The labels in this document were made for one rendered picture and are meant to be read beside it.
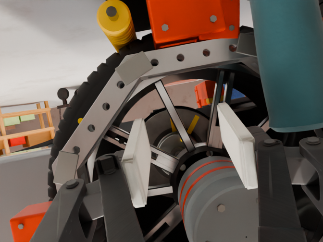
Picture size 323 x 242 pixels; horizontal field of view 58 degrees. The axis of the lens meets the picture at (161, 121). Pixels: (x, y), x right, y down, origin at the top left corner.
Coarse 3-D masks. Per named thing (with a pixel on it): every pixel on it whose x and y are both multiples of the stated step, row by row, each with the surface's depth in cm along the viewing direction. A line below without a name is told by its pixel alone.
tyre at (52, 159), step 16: (240, 32) 57; (128, 48) 57; (144, 48) 57; (112, 64) 57; (96, 80) 57; (80, 96) 57; (96, 96) 57; (64, 112) 58; (80, 112) 57; (64, 128) 57; (64, 144) 57; (48, 176) 58; (48, 192) 58
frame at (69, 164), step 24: (168, 48) 49; (192, 48) 49; (216, 48) 49; (240, 48) 49; (120, 72) 48; (144, 72) 48; (168, 72) 49; (120, 96) 49; (96, 120) 49; (72, 144) 49; (96, 144) 53; (72, 168) 49
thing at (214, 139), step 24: (192, 72) 63; (216, 72) 64; (240, 72) 58; (168, 96) 59; (216, 96) 60; (120, 120) 75; (216, 120) 60; (264, 120) 61; (120, 144) 60; (192, 144) 60; (216, 144) 60; (288, 144) 74; (168, 168) 60; (168, 192) 60; (168, 216) 61; (312, 216) 62; (312, 240) 60
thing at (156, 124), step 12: (156, 120) 102; (168, 120) 102; (192, 120) 103; (204, 120) 103; (156, 132) 103; (168, 132) 103; (192, 132) 103; (204, 132) 103; (156, 144) 103; (168, 144) 98; (180, 144) 98; (156, 156) 103; (156, 168) 103; (180, 168) 99; (156, 180) 103; (168, 180) 103
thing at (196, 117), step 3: (195, 117) 102; (198, 117) 102; (171, 120) 102; (195, 120) 102; (171, 123) 102; (192, 123) 102; (195, 123) 102; (189, 126) 102; (192, 126) 102; (174, 129) 102; (189, 129) 102; (192, 129) 102; (189, 132) 102
